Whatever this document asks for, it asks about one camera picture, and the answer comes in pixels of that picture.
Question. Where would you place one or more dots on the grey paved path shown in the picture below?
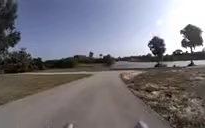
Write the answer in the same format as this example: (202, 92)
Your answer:
(96, 100)

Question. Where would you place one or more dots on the robot's own part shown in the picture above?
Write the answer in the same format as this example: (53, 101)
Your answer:
(70, 125)
(141, 125)

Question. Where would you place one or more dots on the distant hedge and trees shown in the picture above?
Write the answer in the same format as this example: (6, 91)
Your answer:
(68, 62)

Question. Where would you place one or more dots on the patchy dry grass ground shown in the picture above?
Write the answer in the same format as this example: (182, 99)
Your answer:
(176, 96)

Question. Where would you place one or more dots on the lake water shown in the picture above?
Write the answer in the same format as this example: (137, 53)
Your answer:
(140, 64)

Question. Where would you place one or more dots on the tall thin-trunked tree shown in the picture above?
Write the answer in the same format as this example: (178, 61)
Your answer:
(191, 35)

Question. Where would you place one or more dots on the small round-crowned tree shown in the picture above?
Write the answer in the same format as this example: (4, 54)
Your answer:
(157, 46)

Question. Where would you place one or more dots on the distant grass strip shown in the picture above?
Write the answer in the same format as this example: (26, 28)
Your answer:
(80, 68)

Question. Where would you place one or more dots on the distant tree line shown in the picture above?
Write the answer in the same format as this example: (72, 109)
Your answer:
(176, 56)

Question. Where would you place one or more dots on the tall dark tree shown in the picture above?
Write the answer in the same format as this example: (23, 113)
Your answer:
(1, 30)

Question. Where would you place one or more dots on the dry grass field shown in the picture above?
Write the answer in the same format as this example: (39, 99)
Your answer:
(23, 87)

